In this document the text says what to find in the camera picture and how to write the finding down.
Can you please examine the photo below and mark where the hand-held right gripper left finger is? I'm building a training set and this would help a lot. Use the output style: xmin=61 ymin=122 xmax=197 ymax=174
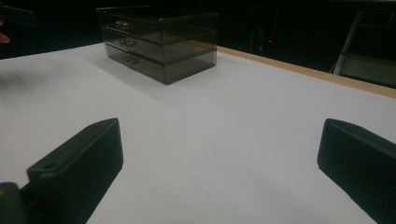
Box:
xmin=26 ymin=117 xmax=124 ymax=224

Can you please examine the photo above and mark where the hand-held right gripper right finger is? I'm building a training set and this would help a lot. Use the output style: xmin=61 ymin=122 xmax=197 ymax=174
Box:
xmin=317 ymin=118 xmax=396 ymax=224

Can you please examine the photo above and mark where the smoky transparent drawer organizer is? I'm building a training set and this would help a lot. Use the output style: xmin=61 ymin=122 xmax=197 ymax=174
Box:
xmin=95 ymin=5 xmax=219 ymax=86

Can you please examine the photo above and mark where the white table cover sheet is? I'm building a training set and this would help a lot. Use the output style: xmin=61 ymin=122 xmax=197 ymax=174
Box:
xmin=0 ymin=42 xmax=396 ymax=224

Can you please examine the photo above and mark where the white metal desk frame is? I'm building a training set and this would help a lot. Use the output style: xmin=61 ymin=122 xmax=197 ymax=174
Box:
xmin=331 ymin=10 xmax=396 ymax=90

